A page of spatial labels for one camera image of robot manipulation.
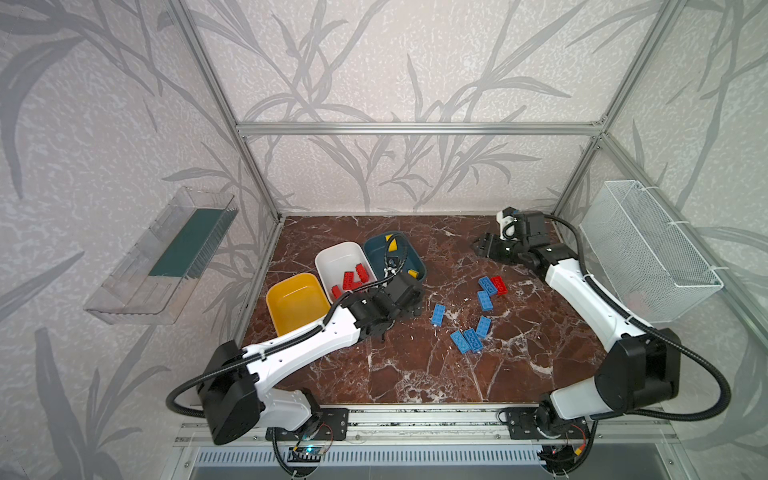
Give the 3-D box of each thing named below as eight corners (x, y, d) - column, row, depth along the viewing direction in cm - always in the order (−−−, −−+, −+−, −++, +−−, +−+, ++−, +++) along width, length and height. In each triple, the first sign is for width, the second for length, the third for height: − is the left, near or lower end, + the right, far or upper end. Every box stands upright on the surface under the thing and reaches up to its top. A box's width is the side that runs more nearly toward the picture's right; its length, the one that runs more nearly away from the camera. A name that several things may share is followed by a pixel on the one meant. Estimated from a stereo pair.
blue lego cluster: (478, 300, 99) (479, 296, 97) (474, 280, 104) (476, 276, 102) (497, 300, 99) (499, 296, 97) (493, 280, 104) (494, 276, 102)
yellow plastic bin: (283, 340, 90) (275, 331, 85) (269, 300, 99) (261, 289, 94) (334, 314, 96) (329, 304, 90) (316, 278, 104) (312, 267, 99)
